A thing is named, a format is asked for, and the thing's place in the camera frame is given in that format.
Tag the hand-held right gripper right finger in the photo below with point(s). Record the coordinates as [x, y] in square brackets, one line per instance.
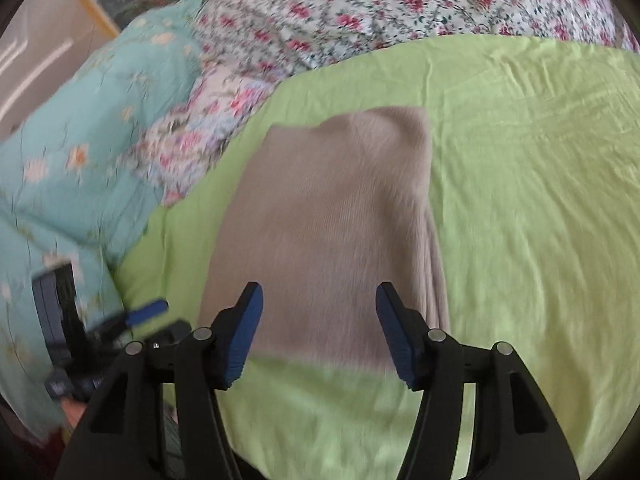
[397, 330]

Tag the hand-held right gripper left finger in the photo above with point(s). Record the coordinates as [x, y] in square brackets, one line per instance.
[245, 330]

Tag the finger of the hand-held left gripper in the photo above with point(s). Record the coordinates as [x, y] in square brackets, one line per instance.
[147, 312]

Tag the beige knitted sweater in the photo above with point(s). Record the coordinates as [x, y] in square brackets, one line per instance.
[325, 210]

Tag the teal floral blanket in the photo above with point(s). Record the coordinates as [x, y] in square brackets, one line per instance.
[75, 185]

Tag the green bed sheet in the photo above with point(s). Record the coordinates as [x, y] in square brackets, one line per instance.
[525, 210]

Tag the pastel floral cloth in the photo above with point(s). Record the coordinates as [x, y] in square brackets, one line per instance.
[200, 130]

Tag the white pink-flowered quilt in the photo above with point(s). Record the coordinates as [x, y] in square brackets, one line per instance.
[375, 0]

